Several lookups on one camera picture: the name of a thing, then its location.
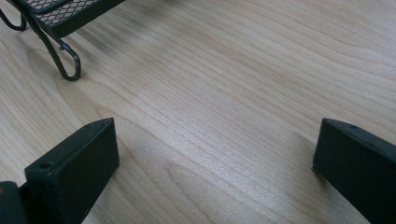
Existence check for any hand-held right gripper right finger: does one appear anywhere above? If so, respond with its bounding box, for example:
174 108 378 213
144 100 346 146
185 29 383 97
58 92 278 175
311 117 396 224

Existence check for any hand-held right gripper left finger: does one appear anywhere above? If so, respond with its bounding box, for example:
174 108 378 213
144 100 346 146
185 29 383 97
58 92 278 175
19 117 120 224

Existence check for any black wire basket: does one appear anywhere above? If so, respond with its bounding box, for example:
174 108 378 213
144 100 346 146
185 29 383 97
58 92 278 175
0 0 126 83

